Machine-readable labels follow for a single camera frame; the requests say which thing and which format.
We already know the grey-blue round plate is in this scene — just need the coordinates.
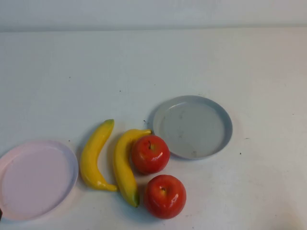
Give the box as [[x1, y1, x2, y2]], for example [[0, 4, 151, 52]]
[[153, 95, 233, 161]]

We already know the pink round plate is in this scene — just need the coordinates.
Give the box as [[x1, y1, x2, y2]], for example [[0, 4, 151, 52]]
[[0, 140, 79, 220]]

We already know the yellow toy banana green tip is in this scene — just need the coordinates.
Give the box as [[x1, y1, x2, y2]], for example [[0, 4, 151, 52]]
[[112, 128, 153, 208]]

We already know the red toy apple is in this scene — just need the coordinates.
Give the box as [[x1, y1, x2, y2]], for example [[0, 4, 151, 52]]
[[131, 134, 171, 174], [143, 174, 187, 219]]

